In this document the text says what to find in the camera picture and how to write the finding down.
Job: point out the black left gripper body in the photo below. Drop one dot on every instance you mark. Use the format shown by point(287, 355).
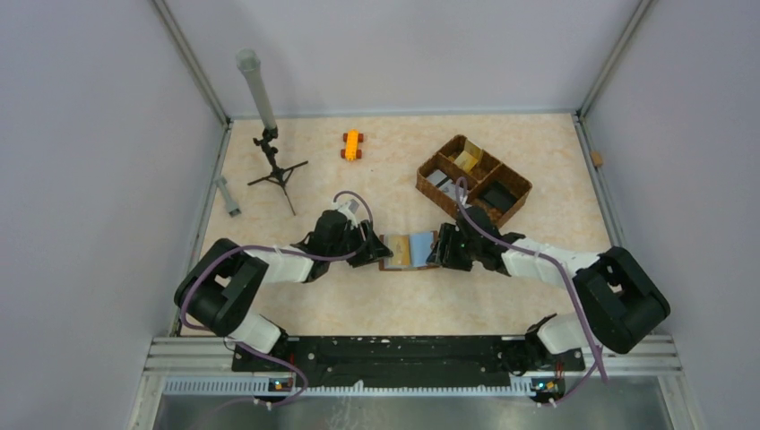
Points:
point(348, 245)

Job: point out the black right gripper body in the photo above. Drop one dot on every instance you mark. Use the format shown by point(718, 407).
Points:
point(474, 246)

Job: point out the gold credit card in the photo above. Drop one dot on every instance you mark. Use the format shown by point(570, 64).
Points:
point(469, 157)
point(400, 247)

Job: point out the brown leather card holder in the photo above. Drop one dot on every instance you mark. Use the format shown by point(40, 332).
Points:
point(420, 245)

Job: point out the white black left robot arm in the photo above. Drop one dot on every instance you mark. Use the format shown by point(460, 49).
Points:
point(220, 289)

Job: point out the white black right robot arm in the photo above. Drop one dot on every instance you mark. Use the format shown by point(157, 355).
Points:
point(616, 303)

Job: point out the black card in basket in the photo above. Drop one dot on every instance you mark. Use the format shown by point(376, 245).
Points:
point(496, 196)

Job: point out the woven wicker divided basket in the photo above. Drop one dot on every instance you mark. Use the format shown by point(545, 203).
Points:
point(489, 170)

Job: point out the orange toy car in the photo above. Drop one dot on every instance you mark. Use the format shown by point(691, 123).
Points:
point(352, 140)

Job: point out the small wooden block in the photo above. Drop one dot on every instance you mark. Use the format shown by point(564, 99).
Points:
point(596, 158)

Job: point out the black tripod with grey tube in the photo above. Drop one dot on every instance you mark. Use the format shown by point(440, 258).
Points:
point(249, 64)

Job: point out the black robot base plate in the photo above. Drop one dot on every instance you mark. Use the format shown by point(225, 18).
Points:
point(420, 361)

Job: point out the grey metal bracket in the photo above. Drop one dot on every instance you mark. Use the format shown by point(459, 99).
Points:
point(231, 205)

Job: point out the aluminium frame rail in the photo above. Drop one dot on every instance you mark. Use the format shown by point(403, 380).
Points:
point(656, 355)

